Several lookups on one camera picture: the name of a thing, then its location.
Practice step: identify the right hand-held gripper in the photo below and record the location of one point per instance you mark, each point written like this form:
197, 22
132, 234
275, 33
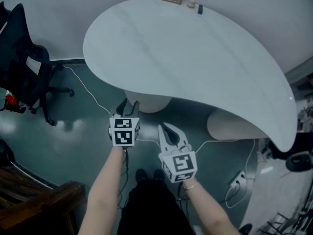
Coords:
180, 165

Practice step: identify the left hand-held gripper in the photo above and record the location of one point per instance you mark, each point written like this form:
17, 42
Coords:
124, 131

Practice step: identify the person's right forearm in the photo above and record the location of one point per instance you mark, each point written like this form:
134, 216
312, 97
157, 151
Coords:
207, 212

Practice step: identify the person's left forearm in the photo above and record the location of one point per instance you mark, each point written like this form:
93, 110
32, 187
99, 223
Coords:
102, 192

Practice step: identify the person's right black shoe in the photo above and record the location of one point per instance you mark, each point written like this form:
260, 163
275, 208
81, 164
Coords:
159, 174

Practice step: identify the person's black shoe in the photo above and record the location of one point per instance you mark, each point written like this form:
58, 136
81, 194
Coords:
141, 175
159, 174

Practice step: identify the person's left black shoe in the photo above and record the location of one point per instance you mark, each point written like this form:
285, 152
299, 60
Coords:
141, 175

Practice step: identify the person's black trousers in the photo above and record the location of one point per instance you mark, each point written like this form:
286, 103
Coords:
151, 212

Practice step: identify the white power strip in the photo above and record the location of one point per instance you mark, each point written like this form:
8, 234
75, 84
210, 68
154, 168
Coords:
237, 179

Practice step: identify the white paper sheet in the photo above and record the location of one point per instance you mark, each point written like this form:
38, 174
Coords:
33, 65

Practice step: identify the red and black object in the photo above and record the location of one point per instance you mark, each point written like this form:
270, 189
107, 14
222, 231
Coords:
14, 101

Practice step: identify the black office chair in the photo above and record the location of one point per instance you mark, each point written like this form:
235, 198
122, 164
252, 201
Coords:
22, 65

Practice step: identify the small cream figurine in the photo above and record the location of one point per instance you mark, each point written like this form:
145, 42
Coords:
191, 3

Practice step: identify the small black device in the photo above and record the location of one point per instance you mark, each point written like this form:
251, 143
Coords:
200, 9

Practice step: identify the black round appliance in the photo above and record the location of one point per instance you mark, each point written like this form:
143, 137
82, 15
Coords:
299, 161

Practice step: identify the dark wooden furniture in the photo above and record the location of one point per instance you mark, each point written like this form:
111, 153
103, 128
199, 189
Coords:
36, 202

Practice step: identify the white table pedestal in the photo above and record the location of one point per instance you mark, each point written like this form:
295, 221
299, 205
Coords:
151, 103
232, 127

